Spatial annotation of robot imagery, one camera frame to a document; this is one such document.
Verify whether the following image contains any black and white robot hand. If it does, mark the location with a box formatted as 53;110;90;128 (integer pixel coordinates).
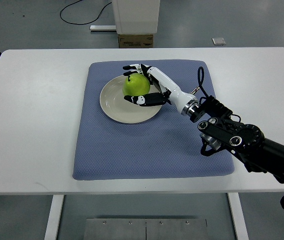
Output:
123;63;199;116

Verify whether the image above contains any green pear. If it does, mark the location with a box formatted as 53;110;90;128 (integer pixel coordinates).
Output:
122;73;150;96

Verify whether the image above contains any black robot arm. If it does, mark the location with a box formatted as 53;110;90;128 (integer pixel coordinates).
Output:
184;93;284;209

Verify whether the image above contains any beige round plate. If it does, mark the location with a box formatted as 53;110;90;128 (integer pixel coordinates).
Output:
100;75;161;124

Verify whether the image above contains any small grey floor plate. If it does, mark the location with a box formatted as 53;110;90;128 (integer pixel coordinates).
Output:
212;37;226;46

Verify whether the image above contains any blue textured mat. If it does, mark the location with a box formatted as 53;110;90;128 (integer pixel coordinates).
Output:
73;60;234;181

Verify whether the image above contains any brown cardboard box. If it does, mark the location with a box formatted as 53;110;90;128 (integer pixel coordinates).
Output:
118;34;154;49

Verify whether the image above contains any aluminium rail on floor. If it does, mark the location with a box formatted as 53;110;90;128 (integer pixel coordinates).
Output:
90;25;116;32

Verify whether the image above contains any black floor cable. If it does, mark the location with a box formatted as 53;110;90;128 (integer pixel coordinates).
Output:
60;0;113;26

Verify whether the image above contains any white table frame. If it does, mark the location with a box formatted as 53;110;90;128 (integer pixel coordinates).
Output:
44;192;249;240

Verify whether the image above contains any metal base plate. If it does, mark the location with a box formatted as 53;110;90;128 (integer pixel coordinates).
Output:
83;218;209;240

